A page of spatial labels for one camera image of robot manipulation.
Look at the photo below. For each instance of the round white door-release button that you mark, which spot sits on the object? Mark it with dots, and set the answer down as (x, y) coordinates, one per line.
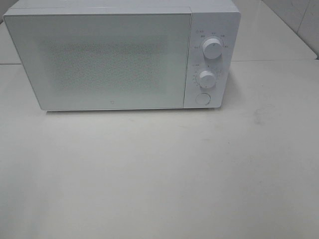
(203, 99)

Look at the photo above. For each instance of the upper white control knob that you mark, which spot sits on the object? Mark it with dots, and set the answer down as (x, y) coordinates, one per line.
(212, 47)

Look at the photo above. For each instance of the white microwave oven body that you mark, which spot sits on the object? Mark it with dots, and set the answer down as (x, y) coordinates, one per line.
(209, 18)

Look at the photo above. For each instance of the white microwave door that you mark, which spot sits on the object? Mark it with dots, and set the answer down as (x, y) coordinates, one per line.
(100, 62)

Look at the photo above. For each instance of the white timer knob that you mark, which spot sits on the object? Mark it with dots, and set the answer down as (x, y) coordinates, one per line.
(207, 79)

